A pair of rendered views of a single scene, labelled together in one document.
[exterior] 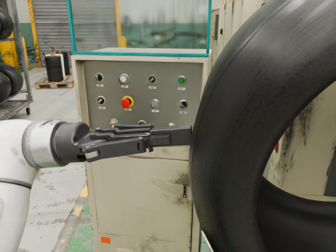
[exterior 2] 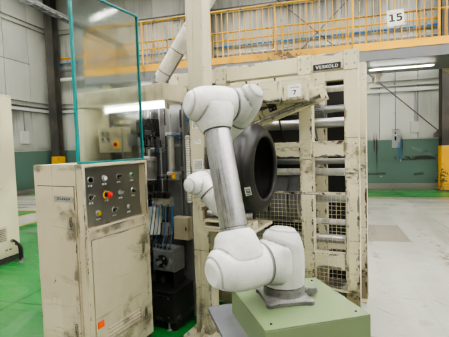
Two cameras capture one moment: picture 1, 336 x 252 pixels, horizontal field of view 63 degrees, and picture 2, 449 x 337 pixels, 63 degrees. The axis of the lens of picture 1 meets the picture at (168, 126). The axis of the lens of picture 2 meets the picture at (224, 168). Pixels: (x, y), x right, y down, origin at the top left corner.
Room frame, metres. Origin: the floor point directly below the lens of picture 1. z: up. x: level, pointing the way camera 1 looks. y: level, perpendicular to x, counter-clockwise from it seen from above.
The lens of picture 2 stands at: (-0.17, 2.09, 1.34)
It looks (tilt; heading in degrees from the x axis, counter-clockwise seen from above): 3 degrees down; 286
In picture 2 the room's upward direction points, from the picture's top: 2 degrees counter-clockwise
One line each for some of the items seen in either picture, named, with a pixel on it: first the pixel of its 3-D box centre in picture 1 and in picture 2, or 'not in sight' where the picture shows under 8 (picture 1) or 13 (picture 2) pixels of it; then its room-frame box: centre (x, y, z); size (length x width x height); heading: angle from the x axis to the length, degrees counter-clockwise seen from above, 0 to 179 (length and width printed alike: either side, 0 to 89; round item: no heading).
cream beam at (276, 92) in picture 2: not in sight; (267, 94); (0.27, -0.62, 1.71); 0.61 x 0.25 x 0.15; 170
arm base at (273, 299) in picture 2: not in sight; (288, 289); (-0.01, 0.69, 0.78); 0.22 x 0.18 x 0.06; 26
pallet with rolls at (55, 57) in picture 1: (57, 67); not in sight; (6.68, 2.67, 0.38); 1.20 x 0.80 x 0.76; 9
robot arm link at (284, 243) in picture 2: not in sight; (280, 255); (0.02, 0.70, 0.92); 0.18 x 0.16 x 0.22; 48
